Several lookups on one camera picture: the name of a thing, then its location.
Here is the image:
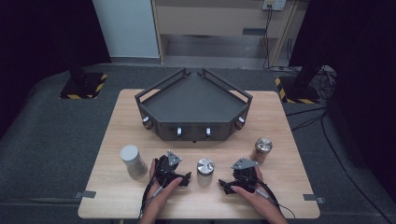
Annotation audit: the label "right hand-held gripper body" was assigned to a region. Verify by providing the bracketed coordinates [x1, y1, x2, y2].
[231, 158, 260, 192]

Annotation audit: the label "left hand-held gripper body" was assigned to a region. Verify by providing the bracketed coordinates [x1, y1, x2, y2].
[153, 149, 185, 189]

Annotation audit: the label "silver-lid jar white contents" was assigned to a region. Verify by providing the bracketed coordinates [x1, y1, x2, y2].
[196, 157, 216, 188]

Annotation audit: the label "white-lid glass jar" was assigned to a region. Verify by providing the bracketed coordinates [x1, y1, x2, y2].
[120, 144, 149, 180]

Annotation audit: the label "silver-lid jar brown contents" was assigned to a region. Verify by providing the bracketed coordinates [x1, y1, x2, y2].
[251, 137, 274, 165]

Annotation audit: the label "dark grey corner rack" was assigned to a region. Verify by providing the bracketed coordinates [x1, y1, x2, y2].
[134, 67, 254, 144]

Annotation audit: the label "person's right hand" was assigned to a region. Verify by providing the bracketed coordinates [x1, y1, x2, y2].
[230, 166, 280, 217]

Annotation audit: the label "person's left hand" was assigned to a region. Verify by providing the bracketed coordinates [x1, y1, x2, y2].
[145, 158, 185, 217]

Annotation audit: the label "grey tape piece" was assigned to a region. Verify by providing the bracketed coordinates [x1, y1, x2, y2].
[73, 189, 97, 200]
[302, 193, 326, 205]

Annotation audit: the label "black stand with striped base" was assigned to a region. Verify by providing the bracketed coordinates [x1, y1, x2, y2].
[274, 0, 332, 105]
[59, 31, 108, 101]

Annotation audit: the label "grey cabinet label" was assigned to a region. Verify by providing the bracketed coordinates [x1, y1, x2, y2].
[242, 27, 267, 36]

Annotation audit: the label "white panel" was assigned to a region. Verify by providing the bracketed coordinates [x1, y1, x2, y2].
[92, 0, 161, 60]

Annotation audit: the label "light wooden cabinet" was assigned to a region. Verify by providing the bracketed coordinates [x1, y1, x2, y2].
[150, 0, 303, 68]

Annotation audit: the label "black curtain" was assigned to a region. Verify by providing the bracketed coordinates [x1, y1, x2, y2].
[289, 0, 396, 195]
[0, 0, 112, 139]

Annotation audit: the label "left hand-held gripper cable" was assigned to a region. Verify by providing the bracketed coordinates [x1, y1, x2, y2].
[138, 176, 164, 219]

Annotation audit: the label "hand-held gripper cable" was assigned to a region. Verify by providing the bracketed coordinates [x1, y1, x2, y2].
[138, 176, 164, 219]
[253, 178, 297, 219]

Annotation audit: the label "right hand-held gripper cable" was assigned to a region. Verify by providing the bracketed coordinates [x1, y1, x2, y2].
[253, 178, 297, 219]

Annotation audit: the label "long black floor cable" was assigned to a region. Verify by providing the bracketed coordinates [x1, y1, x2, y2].
[285, 106, 396, 224]

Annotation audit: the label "tangled floor cables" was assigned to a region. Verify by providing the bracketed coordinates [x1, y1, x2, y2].
[306, 64, 338, 101]

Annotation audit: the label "black socket cable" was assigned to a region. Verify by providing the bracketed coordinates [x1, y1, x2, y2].
[262, 6, 275, 70]

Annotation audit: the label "white wall socket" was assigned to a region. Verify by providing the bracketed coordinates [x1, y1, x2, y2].
[262, 0, 288, 12]

